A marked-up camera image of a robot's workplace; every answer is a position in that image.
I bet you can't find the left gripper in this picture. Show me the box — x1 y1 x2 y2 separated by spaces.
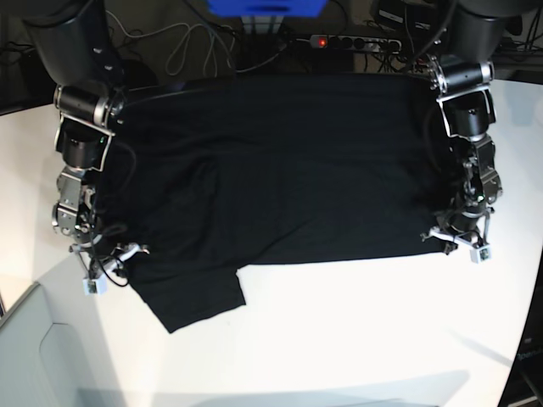
421 204 495 254

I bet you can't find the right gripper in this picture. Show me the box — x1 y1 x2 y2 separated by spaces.
69 234 150 287

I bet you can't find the black T-shirt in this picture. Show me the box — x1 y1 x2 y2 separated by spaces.
98 75 454 332

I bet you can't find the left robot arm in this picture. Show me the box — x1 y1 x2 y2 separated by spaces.
422 1 536 263

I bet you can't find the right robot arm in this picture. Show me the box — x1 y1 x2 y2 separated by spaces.
14 1 145 294

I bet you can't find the black power strip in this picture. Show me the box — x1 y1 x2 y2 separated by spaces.
295 34 402 54

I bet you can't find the blue box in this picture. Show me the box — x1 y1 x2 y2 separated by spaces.
207 0 327 18

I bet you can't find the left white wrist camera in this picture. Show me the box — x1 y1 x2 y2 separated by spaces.
470 245 492 264

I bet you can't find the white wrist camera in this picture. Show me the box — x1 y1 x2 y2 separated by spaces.
82 275 108 295
470 245 492 264

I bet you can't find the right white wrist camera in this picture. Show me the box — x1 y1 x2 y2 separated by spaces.
82 275 108 295

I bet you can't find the grey looped cable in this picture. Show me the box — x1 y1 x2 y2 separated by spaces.
105 8 298 77

